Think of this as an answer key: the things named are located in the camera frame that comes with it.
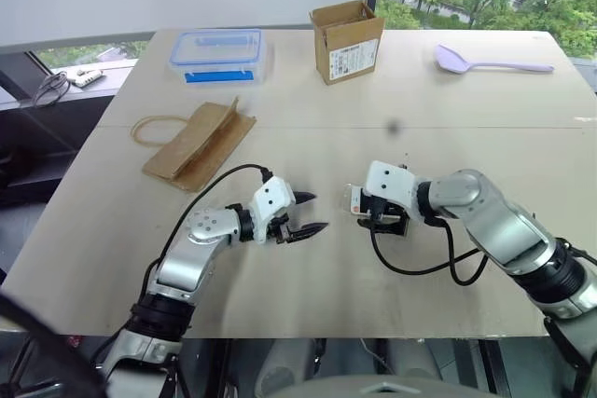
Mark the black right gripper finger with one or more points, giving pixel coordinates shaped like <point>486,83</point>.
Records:
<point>365,222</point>

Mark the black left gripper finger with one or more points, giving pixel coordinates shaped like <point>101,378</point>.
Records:
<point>310,231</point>
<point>304,198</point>

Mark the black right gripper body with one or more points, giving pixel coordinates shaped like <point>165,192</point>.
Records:
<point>389,211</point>

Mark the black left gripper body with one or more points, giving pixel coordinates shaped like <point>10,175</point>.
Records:
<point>281,229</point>

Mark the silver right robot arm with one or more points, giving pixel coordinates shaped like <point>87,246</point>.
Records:
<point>503,225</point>

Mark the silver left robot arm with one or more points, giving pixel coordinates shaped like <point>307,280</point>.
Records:
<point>186,258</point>

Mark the grey rounded shape under table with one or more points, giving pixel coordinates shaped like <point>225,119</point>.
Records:
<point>412,358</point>
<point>287,365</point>

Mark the open cardboard box with label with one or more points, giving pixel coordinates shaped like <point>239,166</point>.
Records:
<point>350,48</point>

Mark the lilac plastic spoon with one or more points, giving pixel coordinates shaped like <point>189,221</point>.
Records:
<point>454,61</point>

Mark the clear plastic container blue lid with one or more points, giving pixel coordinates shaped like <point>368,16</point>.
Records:
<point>219,55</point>

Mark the grey rounded robot torso top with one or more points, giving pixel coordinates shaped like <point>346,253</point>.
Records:
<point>387,388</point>

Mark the white power strip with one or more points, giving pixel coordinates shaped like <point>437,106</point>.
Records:
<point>86,77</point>

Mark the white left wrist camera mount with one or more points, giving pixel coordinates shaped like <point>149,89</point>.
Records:
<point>270,204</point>

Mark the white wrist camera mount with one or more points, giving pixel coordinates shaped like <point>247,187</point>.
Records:
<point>389,183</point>
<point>270,204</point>

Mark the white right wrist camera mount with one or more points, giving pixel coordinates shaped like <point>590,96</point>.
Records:
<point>389,183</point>

